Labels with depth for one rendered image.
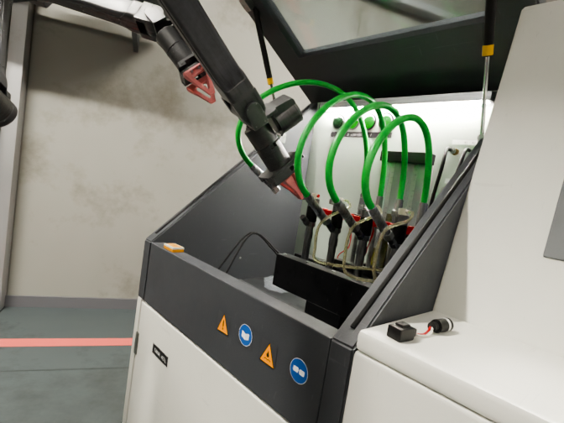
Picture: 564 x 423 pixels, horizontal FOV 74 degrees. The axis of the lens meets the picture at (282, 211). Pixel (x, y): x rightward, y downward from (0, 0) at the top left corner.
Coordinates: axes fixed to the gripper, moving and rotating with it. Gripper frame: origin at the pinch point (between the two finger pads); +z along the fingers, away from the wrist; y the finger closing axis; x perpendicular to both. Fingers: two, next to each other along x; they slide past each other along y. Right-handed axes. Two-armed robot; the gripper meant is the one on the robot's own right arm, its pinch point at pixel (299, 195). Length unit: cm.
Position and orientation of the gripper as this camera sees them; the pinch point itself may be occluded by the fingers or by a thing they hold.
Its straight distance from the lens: 89.2
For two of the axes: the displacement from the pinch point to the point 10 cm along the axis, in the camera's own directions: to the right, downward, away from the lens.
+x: -4.5, -1.3, 8.8
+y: 7.3, -6.2, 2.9
